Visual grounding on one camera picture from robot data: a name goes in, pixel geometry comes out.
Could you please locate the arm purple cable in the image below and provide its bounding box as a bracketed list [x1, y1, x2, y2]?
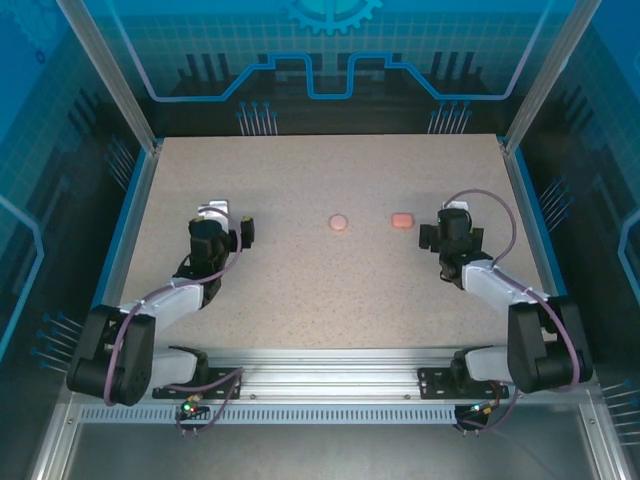
[444, 188, 584, 436]
[102, 227, 246, 437]

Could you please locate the aluminium side frame rail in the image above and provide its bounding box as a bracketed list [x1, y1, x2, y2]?
[97, 142, 165, 316]
[499, 134, 571, 304]

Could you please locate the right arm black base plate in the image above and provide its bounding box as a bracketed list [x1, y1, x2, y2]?
[418, 367, 510, 400]

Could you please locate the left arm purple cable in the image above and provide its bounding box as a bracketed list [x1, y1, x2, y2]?
[102, 227, 246, 437]

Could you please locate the slotted grey cable duct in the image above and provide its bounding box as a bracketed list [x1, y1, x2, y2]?
[78, 404, 464, 426]

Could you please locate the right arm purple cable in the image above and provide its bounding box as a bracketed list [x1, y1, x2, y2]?
[444, 188, 584, 436]

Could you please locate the aluminium mounting rail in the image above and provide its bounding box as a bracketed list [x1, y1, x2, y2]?
[64, 348, 604, 401]

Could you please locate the aluminium lower frame bar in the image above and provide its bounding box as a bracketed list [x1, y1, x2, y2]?
[27, 399, 84, 480]
[579, 399, 634, 480]

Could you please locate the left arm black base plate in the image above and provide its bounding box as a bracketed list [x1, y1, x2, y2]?
[152, 366, 244, 400]

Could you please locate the grey metal shelf panel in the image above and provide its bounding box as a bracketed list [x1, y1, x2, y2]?
[64, 424, 601, 480]

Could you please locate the aluminium frame post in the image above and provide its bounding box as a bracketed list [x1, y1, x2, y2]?
[55, 0, 165, 154]
[501, 0, 590, 154]

